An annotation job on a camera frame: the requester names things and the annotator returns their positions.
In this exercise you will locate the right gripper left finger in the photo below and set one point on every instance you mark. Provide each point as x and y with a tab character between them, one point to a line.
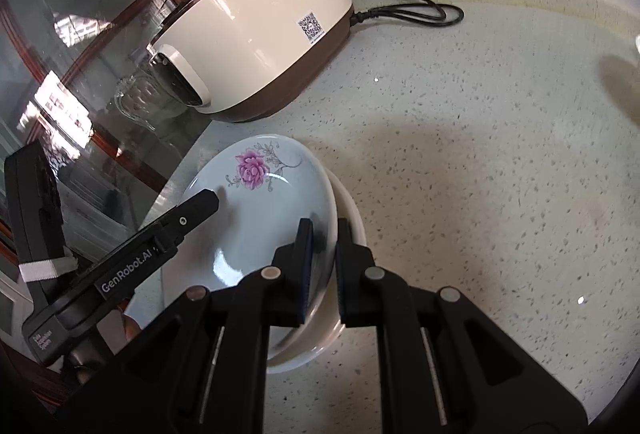
223	338

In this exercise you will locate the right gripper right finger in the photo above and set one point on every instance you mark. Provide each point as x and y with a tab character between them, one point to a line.
445	366

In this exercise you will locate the white plate pink flower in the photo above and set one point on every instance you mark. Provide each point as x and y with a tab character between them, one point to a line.
265	185

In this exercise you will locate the clear glass pitcher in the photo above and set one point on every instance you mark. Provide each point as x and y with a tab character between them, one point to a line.
142	99

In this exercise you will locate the cream rice cooker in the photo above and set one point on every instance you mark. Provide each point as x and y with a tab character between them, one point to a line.
243	60

